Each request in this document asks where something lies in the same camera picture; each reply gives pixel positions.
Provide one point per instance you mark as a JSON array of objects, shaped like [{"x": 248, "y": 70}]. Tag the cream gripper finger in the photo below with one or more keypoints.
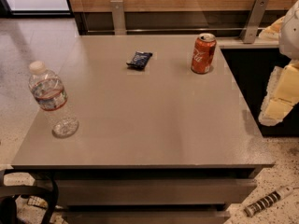
[
  {"x": 271, "y": 32},
  {"x": 282, "y": 94}
]

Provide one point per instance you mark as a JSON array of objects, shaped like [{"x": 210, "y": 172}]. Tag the red coke can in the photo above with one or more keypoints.
[{"x": 203, "y": 53}]

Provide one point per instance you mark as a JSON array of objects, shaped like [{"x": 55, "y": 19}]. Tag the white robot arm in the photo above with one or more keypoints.
[{"x": 288, "y": 38}]

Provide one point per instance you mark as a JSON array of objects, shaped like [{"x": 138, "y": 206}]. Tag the clear plastic water bottle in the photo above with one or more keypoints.
[{"x": 48, "y": 90}]

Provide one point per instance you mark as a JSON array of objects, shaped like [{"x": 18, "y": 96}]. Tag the wooden counter panel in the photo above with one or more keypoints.
[{"x": 164, "y": 16}]

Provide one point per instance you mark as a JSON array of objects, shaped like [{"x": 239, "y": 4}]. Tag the blue snack packet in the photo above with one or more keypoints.
[{"x": 140, "y": 60}]

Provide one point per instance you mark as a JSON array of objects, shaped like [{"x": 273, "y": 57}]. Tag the grey drawer cabinet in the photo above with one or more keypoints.
[{"x": 161, "y": 145}]

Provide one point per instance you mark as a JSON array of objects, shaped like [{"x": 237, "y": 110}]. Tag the right metal bracket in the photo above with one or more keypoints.
[{"x": 249, "y": 32}]

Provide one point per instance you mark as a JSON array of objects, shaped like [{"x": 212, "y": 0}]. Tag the metal bracket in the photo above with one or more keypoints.
[
  {"x": 249, "y": 32},
  {"x": 118, "y": 17}
]

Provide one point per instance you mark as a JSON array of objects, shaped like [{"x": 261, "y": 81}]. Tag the left metal bracket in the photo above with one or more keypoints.
[{"x": 118, "y": 17}]

